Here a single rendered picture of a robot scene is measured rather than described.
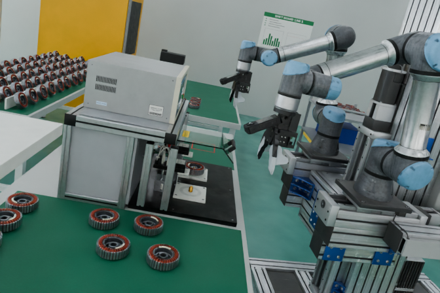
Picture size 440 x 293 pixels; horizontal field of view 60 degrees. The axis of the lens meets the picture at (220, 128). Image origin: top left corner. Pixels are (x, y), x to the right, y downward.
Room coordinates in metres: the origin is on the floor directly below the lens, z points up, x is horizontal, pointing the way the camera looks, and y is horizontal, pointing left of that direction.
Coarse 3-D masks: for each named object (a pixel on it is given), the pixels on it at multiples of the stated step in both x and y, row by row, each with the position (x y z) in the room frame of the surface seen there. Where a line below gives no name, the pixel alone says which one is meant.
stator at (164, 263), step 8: (152, 248) 1.14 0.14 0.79; (160, 248) 1.16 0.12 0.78; (168, 248) 1.16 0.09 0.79; (152, 256) 1.09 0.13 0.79; (160, 256) 1.12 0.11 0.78; (176, 256) 1.12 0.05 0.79; (152, 264) 1.08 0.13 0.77; (160, 264) 1.07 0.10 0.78; (168, 264) 1.09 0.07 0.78; (176, 264) 1.11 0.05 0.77
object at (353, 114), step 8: (312, 96) 4.61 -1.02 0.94; (352, 112) 4.22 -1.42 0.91; (360, 112) 3.69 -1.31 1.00; (304, 120) 4.61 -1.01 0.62; (352, 120) 3.76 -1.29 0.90; (360, 120) 3.82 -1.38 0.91; (304, 128) 4.53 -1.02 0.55; (312, 128) 4.62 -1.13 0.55; (344, 128) 4.17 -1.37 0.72; (352, 128) 4.27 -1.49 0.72; (312, 136) 4.21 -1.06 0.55; (344, 136) 4.17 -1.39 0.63; (352, 136) 4.17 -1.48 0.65; (344, 144) 4.16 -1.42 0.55; (352, 144) 4.17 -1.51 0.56; (344, 152) 3.80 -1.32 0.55
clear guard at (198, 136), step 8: (184, 128) 1.70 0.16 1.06; (192, 128) 1.73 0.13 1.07; (200, 128) 1.76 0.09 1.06; (192, 136) 1.61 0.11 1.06; (200, 136) 1.64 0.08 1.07; (208, 136) 1.66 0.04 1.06; (216, 136) 1.69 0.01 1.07; (224, 136) 1.74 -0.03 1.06; (200, 144) 1.53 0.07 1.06; (208, 144) 1.55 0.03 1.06; (216, 144) 1.57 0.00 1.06; (224, 144) 1.61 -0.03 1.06; (232, 160) 1.55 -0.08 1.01
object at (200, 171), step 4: (188, 164) 1.89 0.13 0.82; (192, 164) 1.92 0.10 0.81; (196, 164) 1.93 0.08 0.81; (200, 164) 1.93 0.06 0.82; (188, 168) 1.85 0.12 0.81; (192, 168) 1.85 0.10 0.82; (196, 168) 1.89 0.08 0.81; (200, 168) 1.87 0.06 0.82; (204, 168) 1.89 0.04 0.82; (192, 172) 1.84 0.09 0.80; (196, 172) 1.84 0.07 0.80; (200, 172) 1.86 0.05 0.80
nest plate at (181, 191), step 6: (180, 186) 1.68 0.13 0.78; (186, 186) 1.69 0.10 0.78; (192, 186) 1.71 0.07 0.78; (198, 186) 1.72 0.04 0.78; (174, 192) 1.60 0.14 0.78; (180, 192) 1.62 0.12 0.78; (186, 192) 1.63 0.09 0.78; (192, 192) 1.64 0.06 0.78; (198, 192) 1.66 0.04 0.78; (204, 192) 1.67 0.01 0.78; (180, 198) 1.57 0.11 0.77; (186, 198) 1.58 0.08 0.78; (192, 198) 1.58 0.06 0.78; (198, 198) 1.60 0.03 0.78; (204, 198) 1.61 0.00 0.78
